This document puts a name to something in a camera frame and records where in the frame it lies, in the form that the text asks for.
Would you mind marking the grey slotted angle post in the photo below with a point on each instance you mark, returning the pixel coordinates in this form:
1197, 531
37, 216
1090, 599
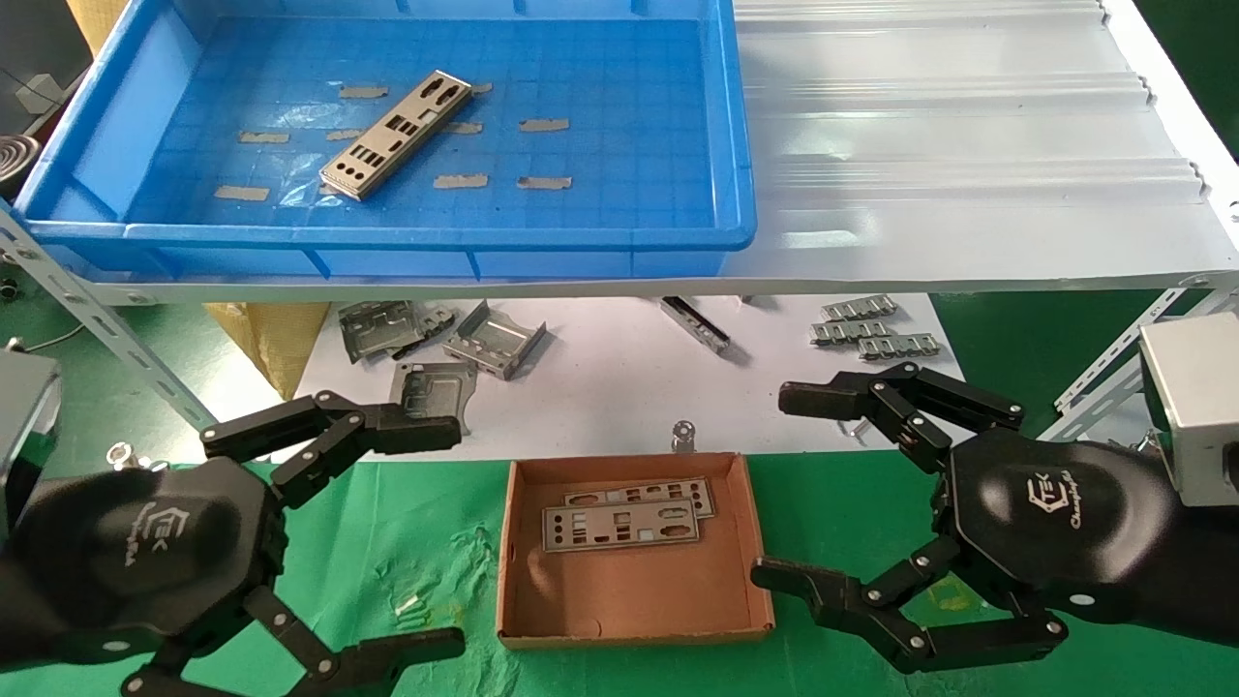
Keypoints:
106, 329
1123, 344
1089, 416

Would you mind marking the open box-shaped metal bracket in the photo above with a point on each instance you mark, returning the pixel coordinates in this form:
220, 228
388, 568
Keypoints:
498, 339

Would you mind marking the square grey metal bracket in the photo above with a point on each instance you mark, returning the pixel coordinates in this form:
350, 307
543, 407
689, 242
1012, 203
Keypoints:
436, 382

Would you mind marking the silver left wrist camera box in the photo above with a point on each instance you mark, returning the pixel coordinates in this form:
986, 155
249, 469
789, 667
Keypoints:
24, 387

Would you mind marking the small metal connector shield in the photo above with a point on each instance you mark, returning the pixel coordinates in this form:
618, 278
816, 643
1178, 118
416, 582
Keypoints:
860, 308
852, 332
900, 346

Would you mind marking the small silver metal part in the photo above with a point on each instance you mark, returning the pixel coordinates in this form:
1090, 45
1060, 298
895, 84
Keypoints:
854, 433

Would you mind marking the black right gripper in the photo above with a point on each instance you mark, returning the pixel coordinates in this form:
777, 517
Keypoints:
1055, 523

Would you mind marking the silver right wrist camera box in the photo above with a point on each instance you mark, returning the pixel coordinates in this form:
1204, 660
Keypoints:
1200, 407

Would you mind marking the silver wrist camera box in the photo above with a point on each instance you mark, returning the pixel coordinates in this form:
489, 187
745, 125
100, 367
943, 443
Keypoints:
24, 387
1200, 407

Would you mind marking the yellow woven bag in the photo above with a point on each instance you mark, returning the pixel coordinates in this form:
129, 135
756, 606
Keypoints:
271, 339

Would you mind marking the blue plastic tray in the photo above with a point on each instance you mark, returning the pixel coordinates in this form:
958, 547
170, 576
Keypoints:
600, 77

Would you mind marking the grey metal block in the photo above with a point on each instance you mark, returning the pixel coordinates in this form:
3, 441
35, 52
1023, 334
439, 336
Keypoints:
39, 92

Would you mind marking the narrow metal rail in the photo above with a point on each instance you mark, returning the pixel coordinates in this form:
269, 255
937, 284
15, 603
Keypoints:
697, 324

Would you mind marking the tan cardboard piece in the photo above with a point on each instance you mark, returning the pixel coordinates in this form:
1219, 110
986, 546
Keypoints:
92, 15

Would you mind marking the brown cardboard box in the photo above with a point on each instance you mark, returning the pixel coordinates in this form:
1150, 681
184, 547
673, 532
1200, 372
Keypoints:
639, 590

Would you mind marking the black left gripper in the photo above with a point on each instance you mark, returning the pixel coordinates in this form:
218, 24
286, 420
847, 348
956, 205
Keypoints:
145, 552

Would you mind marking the metal spiral coil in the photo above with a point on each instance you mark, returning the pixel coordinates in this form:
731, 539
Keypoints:
15, 155

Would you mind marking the white table board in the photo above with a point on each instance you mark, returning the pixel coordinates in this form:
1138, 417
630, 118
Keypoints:
600, 387

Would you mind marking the green cloth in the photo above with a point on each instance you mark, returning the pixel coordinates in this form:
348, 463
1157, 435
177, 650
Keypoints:
387, 523

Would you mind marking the silver metal IO shield plate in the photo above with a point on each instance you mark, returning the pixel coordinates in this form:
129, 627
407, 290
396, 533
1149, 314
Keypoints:
392, 138
600, 518
705, 501

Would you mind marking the tiny clear plastic piece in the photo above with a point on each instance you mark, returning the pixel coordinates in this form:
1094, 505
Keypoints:
408, 605

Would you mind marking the small perforated metal piece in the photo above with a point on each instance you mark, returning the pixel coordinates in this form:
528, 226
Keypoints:
440, 318

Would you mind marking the white metal shelf board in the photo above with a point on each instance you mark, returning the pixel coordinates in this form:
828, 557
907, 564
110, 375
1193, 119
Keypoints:
968, 145

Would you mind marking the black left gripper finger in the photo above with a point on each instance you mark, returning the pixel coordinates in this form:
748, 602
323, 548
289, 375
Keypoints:
416, 434

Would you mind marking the flat grey metal bracket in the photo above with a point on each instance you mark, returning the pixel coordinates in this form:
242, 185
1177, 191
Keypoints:
377, 329

